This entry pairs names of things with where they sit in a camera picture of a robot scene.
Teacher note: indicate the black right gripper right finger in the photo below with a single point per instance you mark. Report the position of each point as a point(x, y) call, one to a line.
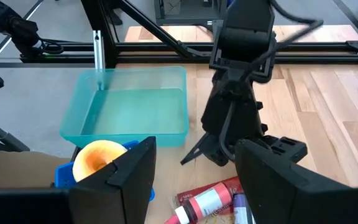
point(275, 193)

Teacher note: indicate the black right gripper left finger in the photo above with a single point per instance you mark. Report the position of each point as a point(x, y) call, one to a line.
point(120, 193)

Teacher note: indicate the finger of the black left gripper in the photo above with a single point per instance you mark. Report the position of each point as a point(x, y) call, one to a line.
point(211, 149)
point(287, 149)

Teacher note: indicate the yellow tape roll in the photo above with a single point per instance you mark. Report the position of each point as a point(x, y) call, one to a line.
point(95, 158)

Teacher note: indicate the red popcorn packet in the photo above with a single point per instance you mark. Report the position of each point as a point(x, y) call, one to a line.
point(194, 193)

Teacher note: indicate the red paint bottle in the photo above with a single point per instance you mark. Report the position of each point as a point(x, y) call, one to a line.
point(207, 202)

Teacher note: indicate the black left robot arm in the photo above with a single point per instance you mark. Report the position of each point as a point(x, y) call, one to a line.
point(244, 31)

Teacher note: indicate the dark purple paint bottle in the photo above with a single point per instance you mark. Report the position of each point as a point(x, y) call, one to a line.
point(241, 211)

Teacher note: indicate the blue slotted plastic basket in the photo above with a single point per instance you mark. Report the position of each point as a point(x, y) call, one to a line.
point(64, 175)

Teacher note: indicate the light teal translucent tray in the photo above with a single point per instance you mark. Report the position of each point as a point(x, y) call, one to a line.
point(129, 112)

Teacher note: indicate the black metal table frame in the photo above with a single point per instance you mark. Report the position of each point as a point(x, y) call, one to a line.
point(154, 59)

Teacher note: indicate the silver aluminium bracket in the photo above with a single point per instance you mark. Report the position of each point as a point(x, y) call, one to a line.
point(99, 49)

